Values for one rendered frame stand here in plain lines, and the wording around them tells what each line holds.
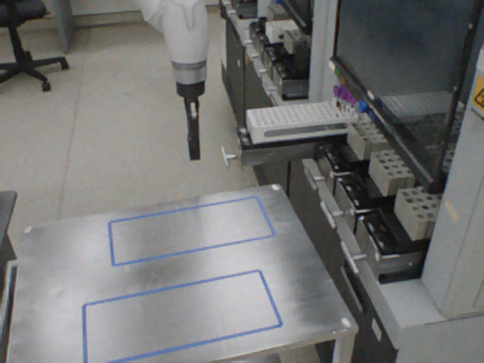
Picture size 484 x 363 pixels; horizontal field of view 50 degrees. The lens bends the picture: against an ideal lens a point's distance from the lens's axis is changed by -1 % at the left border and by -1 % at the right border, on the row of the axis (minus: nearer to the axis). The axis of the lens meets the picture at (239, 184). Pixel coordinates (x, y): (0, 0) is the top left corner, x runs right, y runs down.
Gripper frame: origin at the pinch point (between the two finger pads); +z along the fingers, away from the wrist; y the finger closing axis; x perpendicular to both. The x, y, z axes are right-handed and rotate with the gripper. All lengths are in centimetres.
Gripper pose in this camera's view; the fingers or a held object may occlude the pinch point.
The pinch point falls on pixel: (194, 146)
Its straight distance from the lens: 146.3
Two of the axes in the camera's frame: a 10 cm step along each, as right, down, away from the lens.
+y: -1.8, -5.7, 8.0
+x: -9.8, 1.1, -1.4
